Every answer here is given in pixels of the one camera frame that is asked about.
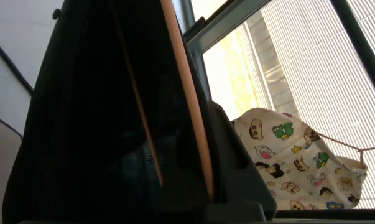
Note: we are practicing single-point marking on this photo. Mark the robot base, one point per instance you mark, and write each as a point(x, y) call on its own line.
point(3, 102)

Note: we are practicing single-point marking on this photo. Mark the pink clothes hanger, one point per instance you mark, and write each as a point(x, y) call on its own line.
point(190, 93)
point(345, 144)

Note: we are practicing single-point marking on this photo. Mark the cream printed garment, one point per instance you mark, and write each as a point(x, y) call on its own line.
point(299, 161)

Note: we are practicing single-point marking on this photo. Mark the black garment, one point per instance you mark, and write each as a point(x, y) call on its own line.
point(90, 124)

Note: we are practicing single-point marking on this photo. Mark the window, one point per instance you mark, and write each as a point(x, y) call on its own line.
point(212, 28)

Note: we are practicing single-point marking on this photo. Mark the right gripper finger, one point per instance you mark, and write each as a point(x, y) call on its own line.
point(237, 180)

